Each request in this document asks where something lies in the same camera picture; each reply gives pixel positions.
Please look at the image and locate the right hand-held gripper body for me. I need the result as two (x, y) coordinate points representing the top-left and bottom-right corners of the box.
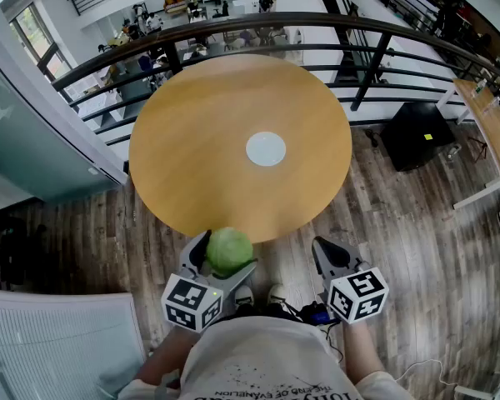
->
(322, 259), (390, 325)

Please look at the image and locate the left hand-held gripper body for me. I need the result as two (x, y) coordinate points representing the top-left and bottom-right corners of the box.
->
(161, 263), (238, 333)

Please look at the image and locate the green cabbage ball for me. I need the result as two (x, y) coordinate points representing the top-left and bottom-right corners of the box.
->
(205, 227), (255, 278)

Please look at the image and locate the white round plate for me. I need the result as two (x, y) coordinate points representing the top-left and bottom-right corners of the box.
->
(245, 131), (288, 168)

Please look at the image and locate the person's right forearm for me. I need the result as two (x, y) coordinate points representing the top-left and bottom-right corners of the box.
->
(340, 321), (388, 386)

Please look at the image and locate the person's left forearm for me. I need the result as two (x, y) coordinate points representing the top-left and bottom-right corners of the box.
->
(133, 326), (202, 388)

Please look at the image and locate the person's left white shoe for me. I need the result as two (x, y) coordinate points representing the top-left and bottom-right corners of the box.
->
(232, 285), (255, 308)

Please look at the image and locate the person's white shoe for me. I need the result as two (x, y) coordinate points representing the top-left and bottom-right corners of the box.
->
(232, 285), (255, 308)
(267, 282), (288, 308)

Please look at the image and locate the person's right white shoe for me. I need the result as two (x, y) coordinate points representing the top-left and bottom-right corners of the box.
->
(267, 282), (288, 308)

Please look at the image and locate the black waist device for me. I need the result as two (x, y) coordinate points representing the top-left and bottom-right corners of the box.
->
(299, 301), (337, 325)

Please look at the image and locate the person's white printed t-shirt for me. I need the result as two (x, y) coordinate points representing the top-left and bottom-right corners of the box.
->
(118, 316), (414, 400)

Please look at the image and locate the black box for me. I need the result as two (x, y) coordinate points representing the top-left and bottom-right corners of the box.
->
(380, 101), (458, 173)

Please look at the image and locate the white ribbed panel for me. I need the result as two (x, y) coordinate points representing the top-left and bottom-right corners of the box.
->
(0, 287), (148, 400)

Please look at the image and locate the black tripod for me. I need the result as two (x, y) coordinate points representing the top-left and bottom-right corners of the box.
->
(467, 135), (491, 164)

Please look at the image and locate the black checkered chair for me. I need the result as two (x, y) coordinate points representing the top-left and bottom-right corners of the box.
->
(0, 213), (48, 292)

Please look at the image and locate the black metal railing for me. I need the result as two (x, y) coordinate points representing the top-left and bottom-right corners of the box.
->
(51, 11), (500, 148)

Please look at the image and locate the large window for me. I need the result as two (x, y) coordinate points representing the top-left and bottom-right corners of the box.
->
(7, 1), (74, 83)

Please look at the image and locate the white floor cable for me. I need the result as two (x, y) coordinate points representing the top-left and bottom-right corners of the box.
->
(393, 357), (458, 391)

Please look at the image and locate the wooden desk with white frame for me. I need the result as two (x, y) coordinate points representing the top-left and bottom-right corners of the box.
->
(450, 77), (500, 211)

